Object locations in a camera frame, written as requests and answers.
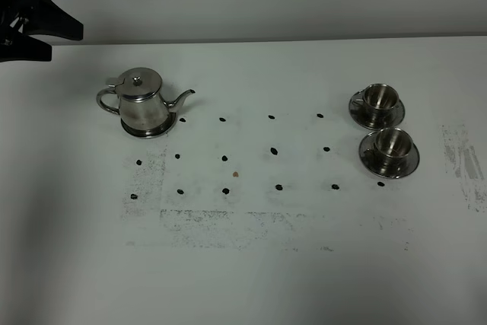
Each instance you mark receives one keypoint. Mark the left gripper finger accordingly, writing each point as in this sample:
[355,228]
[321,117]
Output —
[38,17]
[20,47]

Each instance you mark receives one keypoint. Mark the teapot saucer stainless steel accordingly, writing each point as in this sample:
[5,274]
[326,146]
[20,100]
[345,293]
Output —
[154,132]

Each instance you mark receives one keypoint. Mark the far stainless steel saucer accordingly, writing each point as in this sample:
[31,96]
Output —
[374,121]

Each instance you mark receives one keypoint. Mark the far stainless steel teacup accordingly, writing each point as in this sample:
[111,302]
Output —
[374,102]

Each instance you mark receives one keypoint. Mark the stainless steel teacup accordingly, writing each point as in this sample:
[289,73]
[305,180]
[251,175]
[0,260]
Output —
[388,147]
[374,102]

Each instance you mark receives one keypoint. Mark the near stainless steel saucer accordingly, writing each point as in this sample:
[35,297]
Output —
[388,171]

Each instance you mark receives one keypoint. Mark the near stainless steel teacup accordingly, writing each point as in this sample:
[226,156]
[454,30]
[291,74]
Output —
[388,147]

